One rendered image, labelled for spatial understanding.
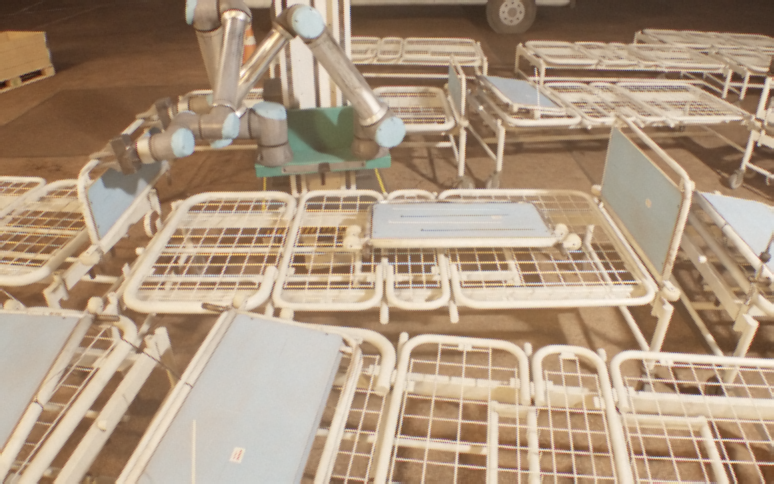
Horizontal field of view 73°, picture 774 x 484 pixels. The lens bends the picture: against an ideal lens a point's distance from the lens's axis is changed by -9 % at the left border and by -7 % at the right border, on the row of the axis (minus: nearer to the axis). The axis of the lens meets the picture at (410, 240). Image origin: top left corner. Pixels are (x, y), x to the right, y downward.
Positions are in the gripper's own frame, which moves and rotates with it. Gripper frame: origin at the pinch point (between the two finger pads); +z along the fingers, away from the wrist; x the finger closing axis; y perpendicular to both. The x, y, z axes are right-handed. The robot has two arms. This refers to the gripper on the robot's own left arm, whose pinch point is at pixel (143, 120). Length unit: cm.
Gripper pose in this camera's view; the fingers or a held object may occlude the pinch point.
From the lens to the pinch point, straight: 247.0
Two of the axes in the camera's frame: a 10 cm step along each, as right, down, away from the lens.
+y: 0.3, 5.1, -8.6
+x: 1.6, 8.4, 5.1
